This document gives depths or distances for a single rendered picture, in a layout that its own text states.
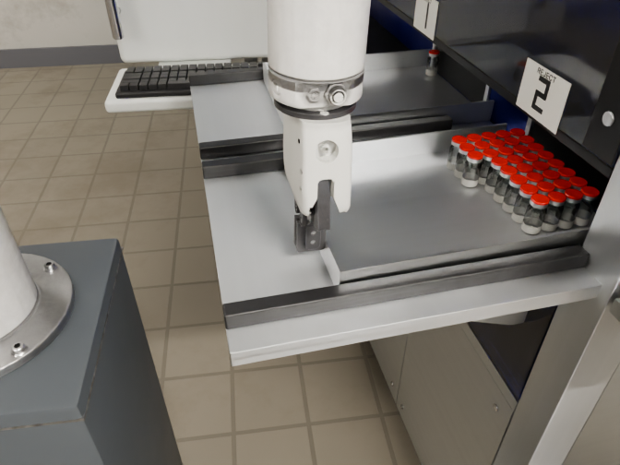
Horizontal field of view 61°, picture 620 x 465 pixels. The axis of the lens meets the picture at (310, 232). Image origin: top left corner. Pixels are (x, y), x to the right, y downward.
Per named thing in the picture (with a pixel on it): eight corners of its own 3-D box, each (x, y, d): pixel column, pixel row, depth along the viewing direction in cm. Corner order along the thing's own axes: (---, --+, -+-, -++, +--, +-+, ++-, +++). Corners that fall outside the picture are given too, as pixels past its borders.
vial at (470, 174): (472, 178, 73) (479, 149, 70) (480, 186, 71) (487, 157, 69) (458, 180, 73) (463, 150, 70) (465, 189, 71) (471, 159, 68)
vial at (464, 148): (464, 170, 75) (470, 141, 72) (471, 178, 73) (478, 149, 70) (450, 172, 74) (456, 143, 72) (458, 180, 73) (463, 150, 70)
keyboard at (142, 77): (294, 67, 128) (294, 57, 126) (301, 90, 117) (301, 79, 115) (125, 75, 124) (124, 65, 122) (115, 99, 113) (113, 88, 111)
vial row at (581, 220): (512, 155, 78) (520, 126, 75) (591, 225, 65) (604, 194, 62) (499, 157, 78) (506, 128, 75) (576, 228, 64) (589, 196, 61)
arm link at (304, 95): (379, 81, 43) (375, 115, 45) (348, 46, 50) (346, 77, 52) (279, 88, 41) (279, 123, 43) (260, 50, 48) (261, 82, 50)
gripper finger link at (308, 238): (334, 212, 52) (330, 264, 56) (326, 195, 54) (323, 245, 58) (303, 216, 51) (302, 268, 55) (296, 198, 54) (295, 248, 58)
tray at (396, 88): (427, 65, 108) (429, 48, 106) (490, 120, 88) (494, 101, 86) (263, 80, 102) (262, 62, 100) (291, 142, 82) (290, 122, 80)
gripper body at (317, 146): (374, 108, 44) (361, 217, 51) (339, 65, 52) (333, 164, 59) (285, 114, 42) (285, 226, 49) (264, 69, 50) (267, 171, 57)
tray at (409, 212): (500, 143, 82) (506, 123, 79) (616, 246, 62) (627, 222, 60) (286, 171, 75) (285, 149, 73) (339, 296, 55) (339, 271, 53)
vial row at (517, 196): (471, 160, 77) (477, 132, 74) (543, 233, 63) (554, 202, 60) (458, 162, 77) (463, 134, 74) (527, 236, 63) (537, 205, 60)
